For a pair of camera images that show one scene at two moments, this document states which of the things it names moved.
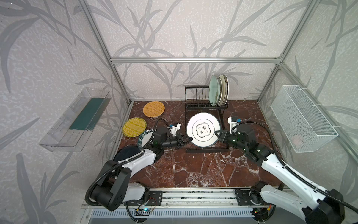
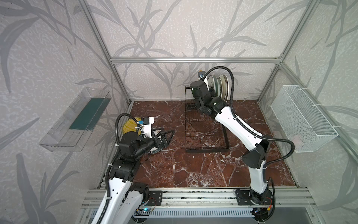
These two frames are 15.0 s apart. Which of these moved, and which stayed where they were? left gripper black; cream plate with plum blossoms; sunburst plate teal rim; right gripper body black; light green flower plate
Moved: left gripper black; right gripper body black
Stayed: light green flower plate; cream plate with plum blossoms; sunburst plate teal rim
